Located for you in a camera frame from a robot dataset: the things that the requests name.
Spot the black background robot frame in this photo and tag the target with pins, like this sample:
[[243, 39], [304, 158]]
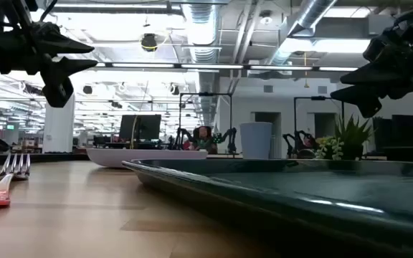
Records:
[[317, 97], [206, 94]]

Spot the black ceiling dome camera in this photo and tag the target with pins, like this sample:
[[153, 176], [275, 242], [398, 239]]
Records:
[[149, 42]]

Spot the dark monitor pair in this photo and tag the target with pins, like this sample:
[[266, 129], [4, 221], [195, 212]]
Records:
[[400, 136]]

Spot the white square pillar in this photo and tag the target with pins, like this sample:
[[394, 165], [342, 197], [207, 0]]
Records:
[[59, 132]]

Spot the long ceiling light strip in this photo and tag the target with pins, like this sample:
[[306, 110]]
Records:
[[210, 66]]

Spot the dark green plastic tray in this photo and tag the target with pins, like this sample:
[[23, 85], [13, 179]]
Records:
[[299, 200]]

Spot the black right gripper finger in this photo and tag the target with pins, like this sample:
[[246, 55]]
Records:
[[382, 76], [368, 98]]

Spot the silver ribbed ceiling duct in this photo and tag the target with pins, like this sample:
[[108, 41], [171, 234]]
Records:
[[201, 28]]

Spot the lavender round plate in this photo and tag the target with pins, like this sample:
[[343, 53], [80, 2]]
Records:
[[120, 157]]

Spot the person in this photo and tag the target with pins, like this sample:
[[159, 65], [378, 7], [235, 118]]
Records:
[[203, 138]]

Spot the small potted succulent plant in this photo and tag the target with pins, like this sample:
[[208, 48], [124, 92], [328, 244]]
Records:
[[350, 141]]

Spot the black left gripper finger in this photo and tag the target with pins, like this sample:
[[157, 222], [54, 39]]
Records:
[[63, 43], [57, 82]]

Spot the black computer monitor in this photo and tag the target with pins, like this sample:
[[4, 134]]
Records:
[[145, 127]]

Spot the black aluminium table frame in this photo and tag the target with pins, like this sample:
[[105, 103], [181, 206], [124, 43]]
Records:
[[41, 157]]

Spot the light blue plastic cup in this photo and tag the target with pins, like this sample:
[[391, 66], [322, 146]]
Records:
[[256, 141]]

